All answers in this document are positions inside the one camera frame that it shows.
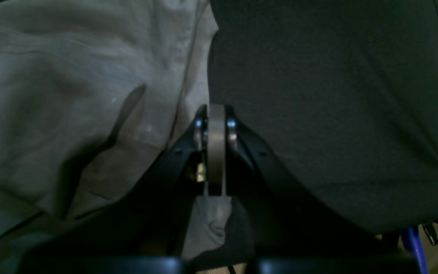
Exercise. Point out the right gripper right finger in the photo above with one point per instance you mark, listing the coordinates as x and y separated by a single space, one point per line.
293 231

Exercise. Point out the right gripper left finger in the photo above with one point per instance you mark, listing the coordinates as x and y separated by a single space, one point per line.
147 227

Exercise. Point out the grey T-shirt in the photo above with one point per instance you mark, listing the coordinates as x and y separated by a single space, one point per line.
91 92

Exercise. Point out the black table cloth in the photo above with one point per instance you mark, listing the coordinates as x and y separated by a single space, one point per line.
345 92

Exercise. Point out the blue clamp on rail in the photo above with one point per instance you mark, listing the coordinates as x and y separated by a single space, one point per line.
412 243

